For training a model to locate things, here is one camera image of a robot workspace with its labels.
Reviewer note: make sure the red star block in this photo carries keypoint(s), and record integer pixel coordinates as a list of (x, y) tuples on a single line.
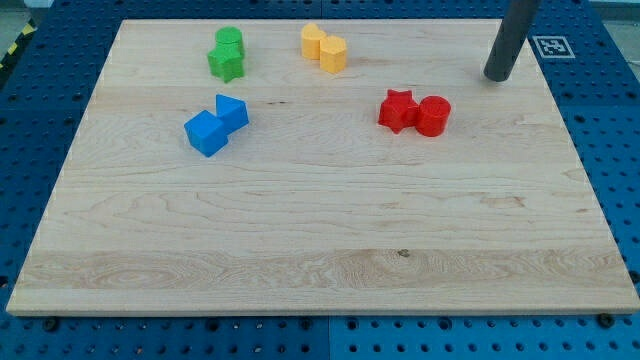
[(398, 110)]

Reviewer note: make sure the green star block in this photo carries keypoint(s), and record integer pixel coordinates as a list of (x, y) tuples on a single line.
[(226, 62)]

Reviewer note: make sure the light wooden board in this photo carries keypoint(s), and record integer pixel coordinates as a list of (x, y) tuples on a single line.
[(313, 208)]

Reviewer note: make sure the blue triangle block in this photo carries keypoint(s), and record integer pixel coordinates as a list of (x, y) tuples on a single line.
[(232, 112)]

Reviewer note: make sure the blue cube block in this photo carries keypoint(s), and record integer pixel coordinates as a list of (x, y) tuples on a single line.
[(206, 133)]

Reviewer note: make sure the yellow pentagon block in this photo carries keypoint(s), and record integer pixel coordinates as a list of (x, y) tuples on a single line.
[(333, 54)]

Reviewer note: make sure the red cylinder block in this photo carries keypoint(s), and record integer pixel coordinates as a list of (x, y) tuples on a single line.
[(433, 114)]

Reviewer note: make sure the yellow heart block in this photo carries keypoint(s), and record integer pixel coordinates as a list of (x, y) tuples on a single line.
[(311, 35)]

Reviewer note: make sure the green cylinder block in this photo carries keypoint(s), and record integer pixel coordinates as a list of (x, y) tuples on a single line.
[(230, 36)]

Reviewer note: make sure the black white fiducial marker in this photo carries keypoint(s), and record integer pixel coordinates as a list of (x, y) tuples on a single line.
[(553, 47)]

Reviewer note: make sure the black yellow hazard tape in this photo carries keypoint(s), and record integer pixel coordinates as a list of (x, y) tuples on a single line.
[(18, 47)]

